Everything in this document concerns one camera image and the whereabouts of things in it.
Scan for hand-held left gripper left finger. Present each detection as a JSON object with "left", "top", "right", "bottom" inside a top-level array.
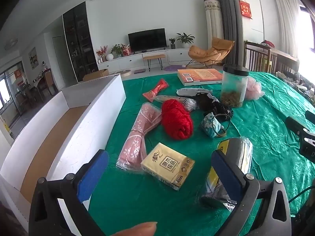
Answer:
[{"left": 29, "top": 149, "right": 109, "bottom": 236}]

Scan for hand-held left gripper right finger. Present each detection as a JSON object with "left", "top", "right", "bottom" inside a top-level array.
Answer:
[{"left": 211, "top": 150, "right": 292, "bottom": 236}]

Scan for white cardboard box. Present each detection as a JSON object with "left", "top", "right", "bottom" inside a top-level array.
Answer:
[{"left": 0, "top": 74, "right": 127, "bottom": 234}]

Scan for pink floral packet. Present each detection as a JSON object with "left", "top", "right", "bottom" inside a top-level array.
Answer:
[{"left": 116, "top": 103, "right": 163, "bottom": 171}]

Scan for teal floral pouch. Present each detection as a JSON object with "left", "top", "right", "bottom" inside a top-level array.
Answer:
[{"left": 199, "top": 112, "right": 224, "bottom": 139}]

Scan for pink bath pouf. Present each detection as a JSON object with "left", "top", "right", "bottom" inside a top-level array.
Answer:
[{"left": 245, "top": 76, "right": 266, "bottom": 100}]

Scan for yellow tissue pack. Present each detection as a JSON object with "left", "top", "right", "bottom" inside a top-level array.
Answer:
[{"left": 141, "top": 143, "right": 195, "bottom": 191}]

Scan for black hair band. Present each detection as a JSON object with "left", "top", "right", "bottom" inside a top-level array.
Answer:
[{"left": 212, "top": 113, "right": 233, "bottom": 138}]

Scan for black lace cloth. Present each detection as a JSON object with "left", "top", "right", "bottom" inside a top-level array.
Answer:
[{"left": 195, "top": 92, "right": 234, "bottom": 122}]

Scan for red yarn ball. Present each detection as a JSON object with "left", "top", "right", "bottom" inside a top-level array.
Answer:
[{"left": 161, "top": 99, "right": 194, "bottom": 140}]

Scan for clear cotton swab packet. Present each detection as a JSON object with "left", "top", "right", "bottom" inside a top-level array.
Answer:
[{"left": 151, "top": 95, "right": 198, "bottom": 111}]

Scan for grey plastic packet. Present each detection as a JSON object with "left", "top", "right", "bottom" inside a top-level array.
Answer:
[{"left": 176, "top": 88, "right": 213, "bottom": 97}]

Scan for person's left hand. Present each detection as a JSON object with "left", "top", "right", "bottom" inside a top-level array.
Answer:
[{"left": 108, "top": 222, "right": 158, "bottom": 236}]

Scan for green tablecloth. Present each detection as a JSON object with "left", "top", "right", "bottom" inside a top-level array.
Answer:
[{"left": 87, "top": 71, "right": 315, "bottom": 236}]

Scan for clear jar with black lid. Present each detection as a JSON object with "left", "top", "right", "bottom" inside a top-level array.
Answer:
[{"left": 220, "top": 64, "right": 250, "bottom": 109}]

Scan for dark wooden railing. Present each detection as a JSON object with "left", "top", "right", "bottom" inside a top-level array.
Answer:
[{"left": 244, "top": 41, "right": 299, "bottom": 74}]

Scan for white curtain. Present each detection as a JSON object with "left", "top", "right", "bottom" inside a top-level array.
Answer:
[{"left": 274, "top": 0, "right": 299, "bottom": 57}]

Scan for brown cardboard box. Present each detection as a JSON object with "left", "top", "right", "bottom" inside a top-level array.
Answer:
[{"left": 82, "top": 69, "right": 109, "bottom": 81}]

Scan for orange book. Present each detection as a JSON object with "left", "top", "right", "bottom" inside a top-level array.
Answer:
[{"left": 177, "top": 69, "right": 225, "bottom": 87}]

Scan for wooden dining chair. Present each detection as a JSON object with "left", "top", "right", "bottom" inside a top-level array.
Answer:
[{"left": 37, "top": 70, "right": 58, "bottom": 96}]

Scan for red packet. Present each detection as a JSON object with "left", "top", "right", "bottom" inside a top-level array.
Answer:
[{"left": 142, "top": 78, "right": 170, "bottom": 102}]

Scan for orange rocking chair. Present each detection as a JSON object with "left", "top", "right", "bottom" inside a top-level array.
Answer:
[{"left": 186, "top": 37, "right": 235, "bottom": 70}]

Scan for white television cabinet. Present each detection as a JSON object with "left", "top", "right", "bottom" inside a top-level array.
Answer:
[{"left": 97, "top": 48, "right": 195, "bottom": 72}]

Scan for red flowers in vase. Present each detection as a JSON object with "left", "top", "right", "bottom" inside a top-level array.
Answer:
[{"left": 96, "top": 45, "right": 109, "bottom": 63}]

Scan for bushy green potted plant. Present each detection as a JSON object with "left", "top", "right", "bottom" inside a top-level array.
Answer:
[{"left": 110, "top": 44, "right": 125, "bottom": 58}]

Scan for grey curtain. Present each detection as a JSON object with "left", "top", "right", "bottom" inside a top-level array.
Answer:
[{"left": 210, "top": 0, "right": 240, "bottom": 65}]

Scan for wooden bench with black legs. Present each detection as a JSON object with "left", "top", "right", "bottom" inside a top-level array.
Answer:
[{"left": 142, "top": 54, "right": 166, "bottom": 72}]

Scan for covered standing air conditioner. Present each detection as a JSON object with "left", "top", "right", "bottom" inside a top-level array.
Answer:
[{"left": 203, "top": 0, "right": 225, "bottom": 52}]

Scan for tall black glass cabinet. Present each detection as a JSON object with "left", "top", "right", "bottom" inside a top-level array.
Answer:
[{"left": 62, "top": 1, "right": 99, "bottom": 83}]

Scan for large green potted plant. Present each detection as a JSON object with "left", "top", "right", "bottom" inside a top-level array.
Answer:
[{"left": 176, "top": 32, "right": 195, "bottom": 48}]

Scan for black television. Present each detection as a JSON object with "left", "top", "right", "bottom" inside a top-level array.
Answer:
[{"left": 128, "top": 28, "right": 167, "bottom": 54}]

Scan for black cable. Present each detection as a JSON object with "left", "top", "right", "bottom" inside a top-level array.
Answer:
[{"left": 288, "top": 186, "right": 315, "bottom": 203}]

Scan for red wall hanging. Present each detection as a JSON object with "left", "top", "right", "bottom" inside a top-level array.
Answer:
[{"left": 239, "top": 0, "right": 254, "bottom": 19}]

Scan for framed wall picture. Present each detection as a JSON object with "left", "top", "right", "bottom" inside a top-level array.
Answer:
[{"left": 28, "top": 47, "right": 38, "bottom": 70}]

